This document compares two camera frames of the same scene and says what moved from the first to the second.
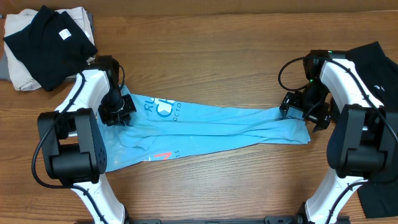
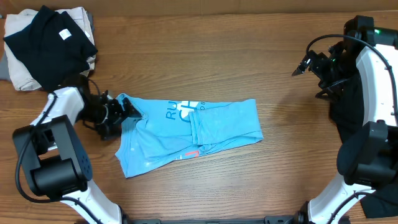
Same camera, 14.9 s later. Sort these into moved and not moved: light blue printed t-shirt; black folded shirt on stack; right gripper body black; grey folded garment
Moved: right gripper body black; light blue printed t-shirt
Not moved: black folded shirt on stack; grey folded garment
